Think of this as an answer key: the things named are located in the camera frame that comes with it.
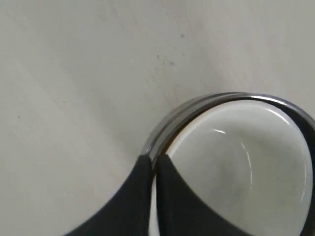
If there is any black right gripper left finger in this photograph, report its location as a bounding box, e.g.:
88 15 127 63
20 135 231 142
67 155 152 236

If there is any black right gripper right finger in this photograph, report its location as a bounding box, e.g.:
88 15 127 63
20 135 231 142
156 155 248 236

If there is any white floral ceramic bowl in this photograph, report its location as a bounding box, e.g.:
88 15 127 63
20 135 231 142
147 101 310 236

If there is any ribbed small steel bowl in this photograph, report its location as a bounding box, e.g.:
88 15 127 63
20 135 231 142
142 92 315 189

